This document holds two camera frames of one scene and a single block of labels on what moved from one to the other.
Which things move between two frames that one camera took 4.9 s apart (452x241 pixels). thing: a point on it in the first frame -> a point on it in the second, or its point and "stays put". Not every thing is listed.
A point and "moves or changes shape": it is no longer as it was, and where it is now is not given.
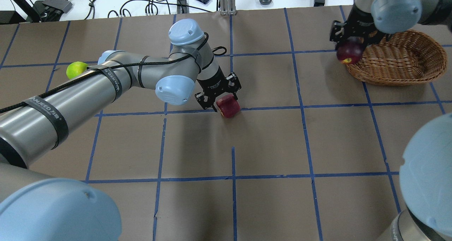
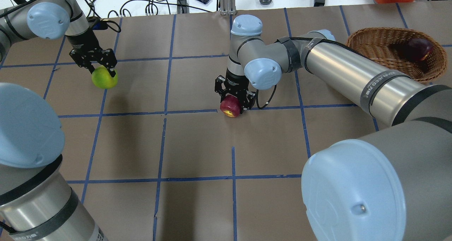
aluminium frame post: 227,0 stays put
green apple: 75,68 moves or changes shape
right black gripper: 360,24 -> 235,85
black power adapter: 182,9 stays put
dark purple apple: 350,50 moves or changes shape
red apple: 229,105 stays put
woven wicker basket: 407,57 stays put
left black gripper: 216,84 -> 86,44
